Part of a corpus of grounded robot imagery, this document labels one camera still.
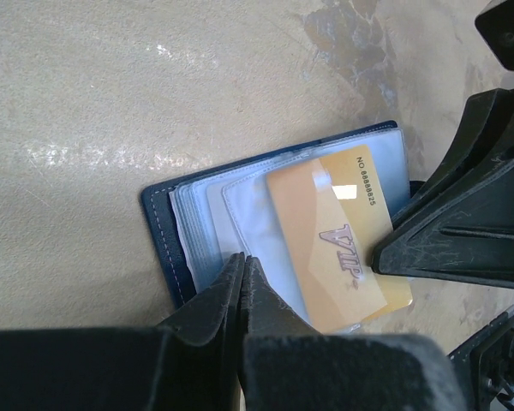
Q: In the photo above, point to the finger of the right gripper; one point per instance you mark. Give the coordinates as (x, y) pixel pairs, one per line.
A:
(484, 119)

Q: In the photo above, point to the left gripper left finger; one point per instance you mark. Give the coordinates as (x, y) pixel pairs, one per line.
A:
(187, 362)

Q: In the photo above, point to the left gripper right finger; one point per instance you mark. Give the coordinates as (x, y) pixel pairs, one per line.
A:
(287, 365)

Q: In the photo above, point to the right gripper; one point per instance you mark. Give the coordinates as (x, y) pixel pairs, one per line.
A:
(466, 235)

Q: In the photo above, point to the blue leather card holder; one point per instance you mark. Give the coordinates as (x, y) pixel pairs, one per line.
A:
(197, 222)

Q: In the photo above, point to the gold VIP card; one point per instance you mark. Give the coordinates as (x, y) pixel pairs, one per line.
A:
(332, 212)

